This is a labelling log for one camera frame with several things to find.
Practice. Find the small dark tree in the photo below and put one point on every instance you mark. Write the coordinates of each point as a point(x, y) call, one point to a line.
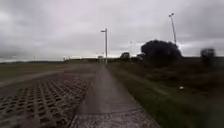
point(140, 56)
point(125, 55)

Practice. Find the low distant building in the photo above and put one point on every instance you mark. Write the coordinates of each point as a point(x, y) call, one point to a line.
point(83, 58)

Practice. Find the grey concrete path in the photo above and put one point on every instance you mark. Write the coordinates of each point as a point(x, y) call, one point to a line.
point(106, 100)

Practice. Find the large dark tree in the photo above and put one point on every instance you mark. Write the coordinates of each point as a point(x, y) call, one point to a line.
point(160, 50)

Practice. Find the grass verge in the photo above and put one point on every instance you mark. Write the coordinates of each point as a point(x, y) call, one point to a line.
point(173, 96)

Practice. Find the grid paver ground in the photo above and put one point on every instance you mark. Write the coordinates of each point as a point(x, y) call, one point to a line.
point(43, 100)

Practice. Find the grey dirt road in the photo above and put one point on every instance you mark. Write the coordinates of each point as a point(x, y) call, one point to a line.
point(30, 77)

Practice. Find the flat grass field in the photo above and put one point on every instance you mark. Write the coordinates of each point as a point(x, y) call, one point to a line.
point(26, 68)

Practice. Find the pale street lamp post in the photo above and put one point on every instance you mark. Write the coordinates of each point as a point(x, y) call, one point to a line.
point(106, 46)

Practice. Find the tall leaning lamp post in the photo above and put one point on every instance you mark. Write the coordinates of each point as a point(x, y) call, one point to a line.
point(173, 31)

